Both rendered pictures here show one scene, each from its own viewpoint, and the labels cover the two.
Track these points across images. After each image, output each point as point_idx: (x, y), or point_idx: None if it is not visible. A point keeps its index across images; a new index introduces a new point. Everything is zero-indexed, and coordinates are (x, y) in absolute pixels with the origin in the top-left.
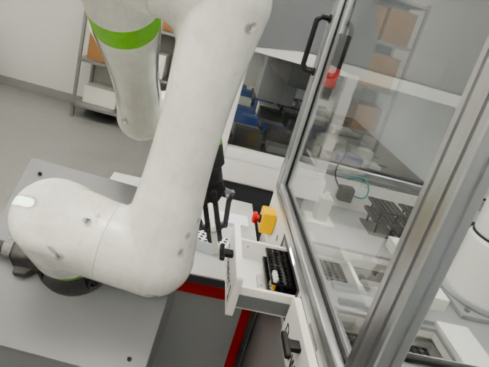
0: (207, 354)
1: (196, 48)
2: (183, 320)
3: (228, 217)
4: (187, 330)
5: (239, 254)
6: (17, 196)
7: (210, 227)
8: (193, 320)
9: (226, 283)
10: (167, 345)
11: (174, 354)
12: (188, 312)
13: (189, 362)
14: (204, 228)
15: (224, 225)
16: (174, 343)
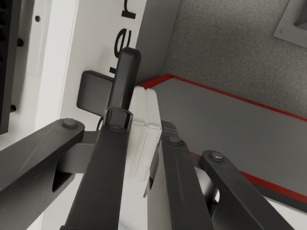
0: (163, 102)
1: None
2: (197, 131)
3: (20, 144)
4: (190, 123)
5: (59, 32)
6: None
7: (152, 164)
8: (181, 127)
9: (129, 42)
10: (216, 122)
11: (206, 114)
12: (189, 135)
13: (186, 105)
14: (193, 159)
15: (72, 126)
16: (208, 120)
